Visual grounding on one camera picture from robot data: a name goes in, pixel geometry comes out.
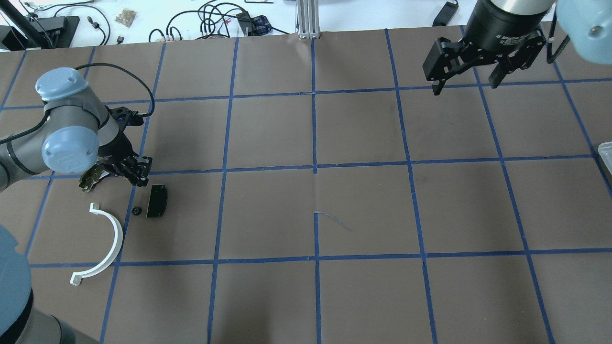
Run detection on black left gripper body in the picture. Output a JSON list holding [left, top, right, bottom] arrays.
[[94, 107, 153, 181]]

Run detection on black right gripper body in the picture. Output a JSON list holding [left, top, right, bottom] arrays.
[[422, 0, 546, 82]]

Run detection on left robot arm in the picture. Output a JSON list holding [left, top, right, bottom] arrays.
[[0, 67, 153, 192]]

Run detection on silver ribbed metal tray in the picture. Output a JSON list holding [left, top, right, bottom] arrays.
[[597, 141, 612, 178]]

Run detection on olive green brake shoe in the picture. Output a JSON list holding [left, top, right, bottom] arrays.
[[78, 164, 110, 193]]

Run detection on black brake pad plate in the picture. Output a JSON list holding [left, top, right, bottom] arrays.
[[146, 184, 168, 218]]

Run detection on black power adapter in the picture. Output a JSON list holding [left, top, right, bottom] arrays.
[[431, 0, 459, 27]]

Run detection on small bag of parts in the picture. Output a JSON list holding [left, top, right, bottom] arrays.
[[114, 8, 137, 28]]

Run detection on white curved plastic bracket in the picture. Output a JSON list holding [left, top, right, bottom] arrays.
[[69, 202, 124, 287]]

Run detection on black camera stand base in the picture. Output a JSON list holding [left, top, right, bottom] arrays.
[[0, 0, 80, 52]]

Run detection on right aluminium frame post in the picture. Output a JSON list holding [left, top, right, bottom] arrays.
[[295, 0, 321, 39]]

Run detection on tangled black cables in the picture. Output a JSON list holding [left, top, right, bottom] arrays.
[[148, 2, 290, 43]]

